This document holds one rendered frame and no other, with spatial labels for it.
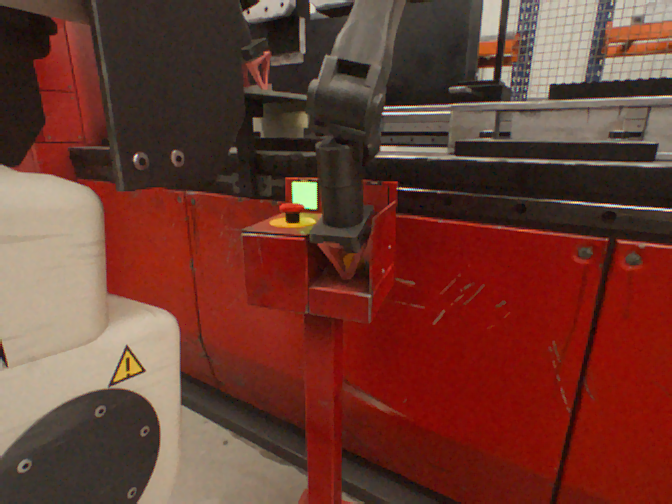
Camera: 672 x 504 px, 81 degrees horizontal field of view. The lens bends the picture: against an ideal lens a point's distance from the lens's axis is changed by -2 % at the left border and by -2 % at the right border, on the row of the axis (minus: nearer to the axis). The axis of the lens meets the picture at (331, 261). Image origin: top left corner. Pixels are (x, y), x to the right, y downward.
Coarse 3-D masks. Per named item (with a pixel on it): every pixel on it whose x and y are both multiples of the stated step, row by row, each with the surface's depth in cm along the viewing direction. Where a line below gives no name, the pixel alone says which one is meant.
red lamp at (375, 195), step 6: (366, 186) 66; (372, 186) 65; (378, 186) 65; (384, 186) 65; (366, 192) 66; (372, 192) 66; (378, 192) 65; (384, 192) 65; (366, 198) 66; (372, 198) 66; (378, 198) 66; (384, 198) 65; (366, 204) 67; (372, 204) 66; (378, 204) 66; (384, 204) 66; (378, 210) 66
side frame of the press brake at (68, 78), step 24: (72, 24) 131; (72, 48) 132; (48, 72) 128; (72, 72) 134; (96, 72) 140; (48, 96) 129; (72, 96) 135; (96, 96) 141; (48, 120) 130; (72, 120) 136; (96, 120) 142; (48, 144) 131; (72, 144) 137; (96, 144) 144; (24, 168) 136; (48, 168) 132; (72, 168) 138
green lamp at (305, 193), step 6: (294, 186) 70; (300, 186) 70; (306, 186) 69; (312, 186) 69; (294, 192) 70; (300, 192) 70; (306, 192) 70; (312, 192) 69; (294, 198) 71; (300, 198) 70; (306, 198) 70; (312, 198) 69; (306, 204) 70; (312, 204) 70
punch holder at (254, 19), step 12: (264, 0) 92; (276, 0) 90; (288, 0) 88; (300, 0) 92; (252, 12) 94; (264, 12) 93; (276, 12) 91; (288, 12) 90; (300, 12) 92; (252, 24) 98; (264, 24) 98
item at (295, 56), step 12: (276, 24) 96; (288, 24) 94; (300, 24) 93; (276, 36) 96; (288, 36) 95; (300, 36) 93; (276, 48) 97; (288, 48) 96; (300, 48) 94; (276, 60) 99; (288, 60) 97; (300, 60) 96
